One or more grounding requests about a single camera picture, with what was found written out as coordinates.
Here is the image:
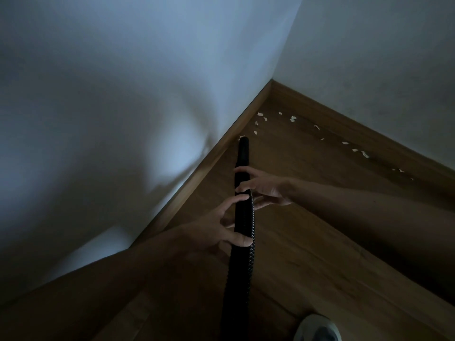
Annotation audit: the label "person's right hand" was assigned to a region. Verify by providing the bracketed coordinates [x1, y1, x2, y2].
[233, 166, 295, 211]

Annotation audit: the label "person's left hand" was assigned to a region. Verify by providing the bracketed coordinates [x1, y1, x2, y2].
[177, 194, 254, 261]

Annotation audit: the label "black vacuum hose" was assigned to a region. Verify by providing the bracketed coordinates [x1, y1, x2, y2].
[220, 136, 257, 341]

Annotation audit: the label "person's left forearm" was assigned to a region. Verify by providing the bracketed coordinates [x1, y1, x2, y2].
[0, 224, 189, 341]

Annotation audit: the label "person's right forearm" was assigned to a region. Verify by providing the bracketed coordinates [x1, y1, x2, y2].
[289, 177, 455, 306]

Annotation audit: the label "wooden baseboard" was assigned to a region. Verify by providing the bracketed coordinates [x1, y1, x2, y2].
[271, 80, 455, 190]
[133, 80, 273, 245]

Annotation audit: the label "scattered white paper scraps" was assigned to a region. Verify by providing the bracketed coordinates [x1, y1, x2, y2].
[237, 111, 415, 181]

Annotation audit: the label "grey white shoe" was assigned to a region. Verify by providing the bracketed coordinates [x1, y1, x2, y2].
[293, 313, 343, 341]

